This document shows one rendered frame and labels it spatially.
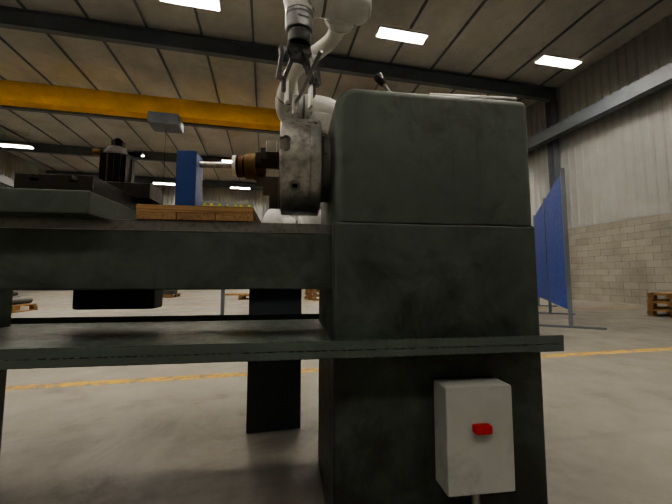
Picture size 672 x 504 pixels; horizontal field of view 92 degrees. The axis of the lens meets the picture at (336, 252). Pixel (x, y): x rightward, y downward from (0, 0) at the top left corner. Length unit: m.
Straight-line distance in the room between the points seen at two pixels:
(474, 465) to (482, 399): 0.16
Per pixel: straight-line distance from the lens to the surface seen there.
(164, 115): 12.45
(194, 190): 1.12
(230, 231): 0.94
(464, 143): 1.07
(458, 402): 0.94
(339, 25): 1.34
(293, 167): 0.99
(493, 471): 1.05
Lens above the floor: 0.71
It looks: 5 degrees up
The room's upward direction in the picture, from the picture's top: straight up
